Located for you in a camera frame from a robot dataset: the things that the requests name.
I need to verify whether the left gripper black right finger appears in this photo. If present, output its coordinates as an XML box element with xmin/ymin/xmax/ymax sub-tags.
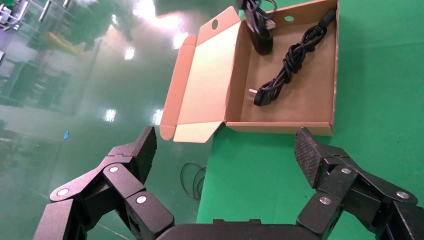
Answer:
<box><xmin>294</xmin><ymin>127</ymin><xmax>424</xmax><ymax>240</ymax></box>

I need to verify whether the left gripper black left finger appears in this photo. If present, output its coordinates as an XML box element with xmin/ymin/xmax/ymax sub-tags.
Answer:
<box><xmin>32</xmin><ymin>126</ymin><xmax>175</xmax><ymax>240</ymax></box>

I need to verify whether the black power cord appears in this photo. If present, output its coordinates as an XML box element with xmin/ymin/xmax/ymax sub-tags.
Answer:
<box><xmin>247</xmin><ymin>9</ymin><xmax>337</xmax><ymax>108</ymax></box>

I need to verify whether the black power adapter brick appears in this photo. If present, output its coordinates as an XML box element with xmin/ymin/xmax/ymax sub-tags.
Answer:
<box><xmin>236</xmin><ymin>0</ymin><xmax>277</xmax><ymax>56</ymax></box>

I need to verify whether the flat brown cardboard mailer box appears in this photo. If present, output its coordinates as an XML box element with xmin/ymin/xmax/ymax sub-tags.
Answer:
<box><xmin>159</xmin><ymin>0</ymin><xmax>340</xmax><ymax>144</ymax></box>

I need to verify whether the green tablecloth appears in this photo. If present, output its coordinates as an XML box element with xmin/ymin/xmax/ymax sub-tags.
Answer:
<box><xmin>197</xmin><ymin>0</ymin><xmax>424</xmax><ymax>240</ymax></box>

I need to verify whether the thin black looped cable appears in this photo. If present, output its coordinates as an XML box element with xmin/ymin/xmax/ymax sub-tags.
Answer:
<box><xmin>179</xmin><ymin>161</ymin><xmax>208</xmax><ymax>200</ymax></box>

